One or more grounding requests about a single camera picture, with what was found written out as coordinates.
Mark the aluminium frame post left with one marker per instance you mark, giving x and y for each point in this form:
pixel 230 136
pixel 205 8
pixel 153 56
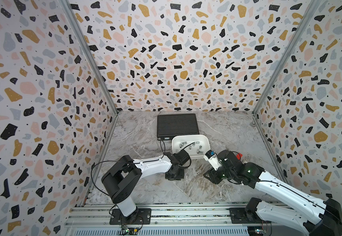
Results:
pixel 66 7

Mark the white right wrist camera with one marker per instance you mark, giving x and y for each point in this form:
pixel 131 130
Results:
pixel 212 158

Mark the black ribbed tool case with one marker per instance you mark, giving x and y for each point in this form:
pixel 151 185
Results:
pixel 172 125

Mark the green circuit board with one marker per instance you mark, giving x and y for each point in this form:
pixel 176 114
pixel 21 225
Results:
pixel 125 231
pixel 258 232

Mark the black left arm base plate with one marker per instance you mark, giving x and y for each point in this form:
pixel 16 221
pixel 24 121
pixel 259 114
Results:
pixel 141 216

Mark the green circuit board left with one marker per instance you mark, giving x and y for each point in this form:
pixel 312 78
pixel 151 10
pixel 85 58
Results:
pixel 125 231

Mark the aluminium frame post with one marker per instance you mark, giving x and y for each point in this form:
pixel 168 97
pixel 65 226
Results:
pixel 66 7
pixel 312 7

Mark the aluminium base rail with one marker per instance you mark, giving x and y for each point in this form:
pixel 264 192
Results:
pixel 183 219

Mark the white plastic storage box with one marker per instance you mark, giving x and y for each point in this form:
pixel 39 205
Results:
pixel 190 139

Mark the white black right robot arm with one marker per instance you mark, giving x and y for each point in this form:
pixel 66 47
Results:
pixel 305 213

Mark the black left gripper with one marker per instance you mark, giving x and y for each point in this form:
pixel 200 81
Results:
pixel 170 177

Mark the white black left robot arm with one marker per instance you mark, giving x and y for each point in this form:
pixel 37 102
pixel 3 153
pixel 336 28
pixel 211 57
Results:
pixel 121 179

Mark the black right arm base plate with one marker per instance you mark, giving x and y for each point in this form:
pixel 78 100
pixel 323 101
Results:
pixel 239 215

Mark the aluminium frame post right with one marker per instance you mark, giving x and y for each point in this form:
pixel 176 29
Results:
pixel 312 7

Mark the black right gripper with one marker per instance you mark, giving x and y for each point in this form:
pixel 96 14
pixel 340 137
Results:
pixel 212 176

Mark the red plastic block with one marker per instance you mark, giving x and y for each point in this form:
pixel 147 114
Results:
pixel 239 156

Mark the green circuit board right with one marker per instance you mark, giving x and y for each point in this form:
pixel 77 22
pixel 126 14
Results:
pixel 258 232

